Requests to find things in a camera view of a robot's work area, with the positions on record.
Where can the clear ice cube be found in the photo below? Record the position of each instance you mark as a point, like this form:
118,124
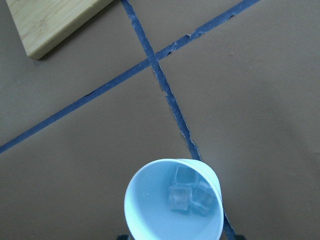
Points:
203,199
179,199
185,176

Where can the light blue plastic cup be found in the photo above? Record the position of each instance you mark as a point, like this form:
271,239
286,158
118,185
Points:
147,211

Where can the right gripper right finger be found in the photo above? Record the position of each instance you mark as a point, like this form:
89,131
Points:
238,237

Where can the bamboo cutting board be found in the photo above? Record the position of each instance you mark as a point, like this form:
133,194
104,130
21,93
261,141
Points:
43,24

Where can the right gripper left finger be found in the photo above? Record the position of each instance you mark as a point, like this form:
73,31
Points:
123,237

